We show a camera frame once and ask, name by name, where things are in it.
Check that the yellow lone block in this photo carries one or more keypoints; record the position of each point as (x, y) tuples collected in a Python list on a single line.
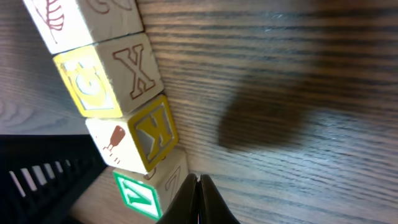
[(111, 78)]

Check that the white feather picture block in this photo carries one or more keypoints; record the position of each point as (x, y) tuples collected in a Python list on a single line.
[(138, 141)]

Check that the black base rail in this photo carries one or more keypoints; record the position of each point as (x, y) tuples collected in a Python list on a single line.
[(43, 175)]

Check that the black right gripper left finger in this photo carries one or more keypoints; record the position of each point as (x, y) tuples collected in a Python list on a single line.
[(184, 208)]

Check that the white leaf picture block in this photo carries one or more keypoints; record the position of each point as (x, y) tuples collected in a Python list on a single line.
[(70, 24)]

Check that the green A letter block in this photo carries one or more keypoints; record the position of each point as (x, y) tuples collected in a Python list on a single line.
[(151, 194)]

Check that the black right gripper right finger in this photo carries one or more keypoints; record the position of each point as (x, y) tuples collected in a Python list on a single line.
[(213, 209)]

